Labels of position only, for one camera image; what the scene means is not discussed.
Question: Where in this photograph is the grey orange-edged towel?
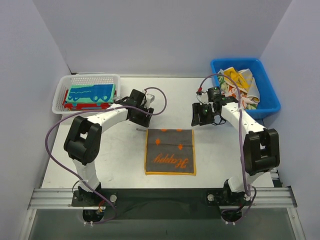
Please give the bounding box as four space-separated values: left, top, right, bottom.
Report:
144 128 197 176

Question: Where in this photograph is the green teal towel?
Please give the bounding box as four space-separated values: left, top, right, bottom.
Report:
66 84 116 104

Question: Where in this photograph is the red blue tiger towel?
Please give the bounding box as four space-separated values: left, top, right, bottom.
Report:
62 89 113 111

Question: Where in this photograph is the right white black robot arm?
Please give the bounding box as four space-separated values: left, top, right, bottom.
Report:
191 86 280 198

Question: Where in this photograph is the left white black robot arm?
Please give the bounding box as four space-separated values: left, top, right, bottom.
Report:
63 89 155 198

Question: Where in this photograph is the white patterned towel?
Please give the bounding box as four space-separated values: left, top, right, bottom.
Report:
217 67 260 110

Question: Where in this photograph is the blue plastic bin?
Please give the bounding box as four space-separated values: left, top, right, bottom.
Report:
210 57 281 119

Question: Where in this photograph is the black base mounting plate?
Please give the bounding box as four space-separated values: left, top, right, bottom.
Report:
71 188 252 222

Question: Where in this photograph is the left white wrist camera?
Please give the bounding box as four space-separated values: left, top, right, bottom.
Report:
145 93 155 105

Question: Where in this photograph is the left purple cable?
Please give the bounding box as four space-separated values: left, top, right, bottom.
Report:
45 86 168 224

